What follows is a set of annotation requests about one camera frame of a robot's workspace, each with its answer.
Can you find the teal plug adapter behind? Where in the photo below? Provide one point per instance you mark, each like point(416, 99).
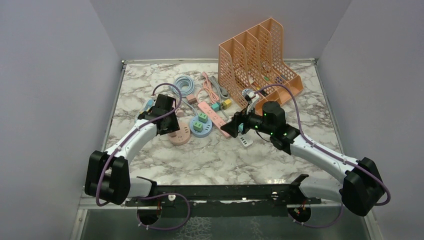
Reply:
point(216, 106)

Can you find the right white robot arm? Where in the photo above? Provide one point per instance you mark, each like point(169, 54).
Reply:
point(362, 185)

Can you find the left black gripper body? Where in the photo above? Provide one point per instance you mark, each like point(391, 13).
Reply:
point(172, 125)

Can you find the blue patterned round tin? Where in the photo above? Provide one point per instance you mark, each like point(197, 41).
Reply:
point(246, 92)

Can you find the blue round power strip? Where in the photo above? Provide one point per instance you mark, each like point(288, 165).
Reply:
point(206, 131)

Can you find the yellow plug adapter centre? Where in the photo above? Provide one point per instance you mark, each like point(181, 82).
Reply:
point(225, 104)

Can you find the dark green plug adapter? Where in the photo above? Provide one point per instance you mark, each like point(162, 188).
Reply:
point(202, 117)

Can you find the blue oval power strip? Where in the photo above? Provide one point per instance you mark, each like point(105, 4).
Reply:
point(146, 106)

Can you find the black mounting rail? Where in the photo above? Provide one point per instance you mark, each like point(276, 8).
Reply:
point(214, 201)

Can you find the pink round power strip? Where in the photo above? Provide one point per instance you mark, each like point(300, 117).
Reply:
point(183, 135)

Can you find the pink plug on cable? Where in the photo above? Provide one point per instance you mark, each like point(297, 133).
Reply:
point(191, 99)

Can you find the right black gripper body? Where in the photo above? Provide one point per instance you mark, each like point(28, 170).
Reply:
point(252, 121)

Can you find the orange mesh file organizer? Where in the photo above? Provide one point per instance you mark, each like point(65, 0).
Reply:
point(253, 60)

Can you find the white power strip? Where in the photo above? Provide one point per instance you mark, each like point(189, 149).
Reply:
point(245, 140)

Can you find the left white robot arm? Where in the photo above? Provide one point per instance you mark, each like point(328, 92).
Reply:
point(108, 174)

